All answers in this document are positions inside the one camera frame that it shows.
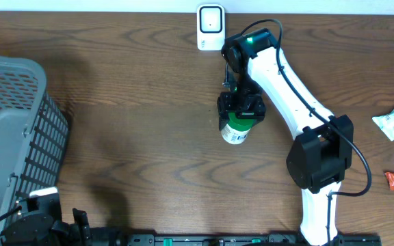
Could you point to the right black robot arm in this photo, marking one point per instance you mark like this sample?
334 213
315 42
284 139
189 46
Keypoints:
320 153

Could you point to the white barcode scanner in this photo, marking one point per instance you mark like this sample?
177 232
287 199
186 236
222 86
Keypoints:
210 27

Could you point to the grey plastic mesh basket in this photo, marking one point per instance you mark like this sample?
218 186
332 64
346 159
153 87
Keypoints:
33 132

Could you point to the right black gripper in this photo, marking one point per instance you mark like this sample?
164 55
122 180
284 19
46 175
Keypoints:
225 104

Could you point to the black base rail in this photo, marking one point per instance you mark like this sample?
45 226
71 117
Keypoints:
229 240

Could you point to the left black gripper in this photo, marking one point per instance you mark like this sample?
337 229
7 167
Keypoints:
80 217

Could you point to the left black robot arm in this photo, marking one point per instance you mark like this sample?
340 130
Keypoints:
9 236

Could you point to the green lid jar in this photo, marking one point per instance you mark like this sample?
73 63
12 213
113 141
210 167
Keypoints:
236 130

